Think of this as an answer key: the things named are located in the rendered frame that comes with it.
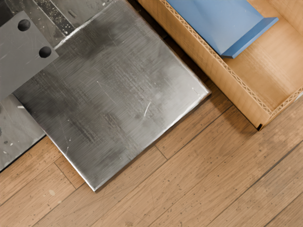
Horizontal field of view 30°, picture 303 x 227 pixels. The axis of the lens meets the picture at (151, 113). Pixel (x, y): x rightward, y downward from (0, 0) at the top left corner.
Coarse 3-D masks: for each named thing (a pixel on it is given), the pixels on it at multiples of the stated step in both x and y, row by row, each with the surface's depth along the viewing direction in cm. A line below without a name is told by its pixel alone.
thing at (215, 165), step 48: (48, 144) 64; (192, 144) 63; (240, 144) 63; (288, 144) 63; (0, 192) 62; (48, 192) 62; (144, 192) 62; (192, 192) 62; (240, 192) 62; (288, 192) 62
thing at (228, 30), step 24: (168, 0) 67; (192, 0) 67; (216, 0) 67; (240, 0) 67; (192, 24) 66; (216, 24) 66; (240, 24) 66; (264, 24) 64; (216, 48) 65; (240, 48) 62
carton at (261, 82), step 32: (160, 0) 60; (256, 0) 67; (288, 0) 63; (192, 32) 59; (288, 32) 66; (224, 64) 58; (256, 64) 65; (288, 64) 65; (256, 96) 57; (288, 96) 64; (256, 128) 63
